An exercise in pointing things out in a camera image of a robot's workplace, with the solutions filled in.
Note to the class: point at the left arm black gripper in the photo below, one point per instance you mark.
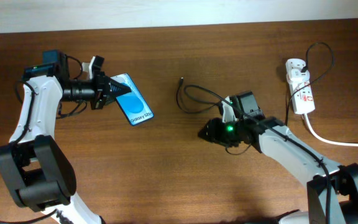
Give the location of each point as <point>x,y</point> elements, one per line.
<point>104,94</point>

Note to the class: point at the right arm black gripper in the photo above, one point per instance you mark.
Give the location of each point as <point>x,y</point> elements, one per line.
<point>215,131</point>

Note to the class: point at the blue Galaxy smartphone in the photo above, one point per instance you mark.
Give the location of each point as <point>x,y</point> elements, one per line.
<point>133,104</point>

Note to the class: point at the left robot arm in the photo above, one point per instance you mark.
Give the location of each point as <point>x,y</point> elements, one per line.
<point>34,169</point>

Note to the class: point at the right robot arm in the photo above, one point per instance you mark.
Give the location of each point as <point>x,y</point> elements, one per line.
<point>332,188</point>

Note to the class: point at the white power strip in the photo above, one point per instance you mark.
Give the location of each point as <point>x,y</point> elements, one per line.
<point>303,101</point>

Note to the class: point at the right arm white wrist camera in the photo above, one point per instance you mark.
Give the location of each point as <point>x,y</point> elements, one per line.
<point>228,111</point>

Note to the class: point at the arm white wrist camera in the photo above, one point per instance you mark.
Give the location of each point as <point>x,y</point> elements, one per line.
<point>95,64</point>
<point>228,111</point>

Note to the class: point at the left arm white wrist camera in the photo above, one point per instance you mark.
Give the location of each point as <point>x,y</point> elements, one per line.
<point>95,64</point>

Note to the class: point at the white USB wall charger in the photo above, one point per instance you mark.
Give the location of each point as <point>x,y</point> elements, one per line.
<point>295,75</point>

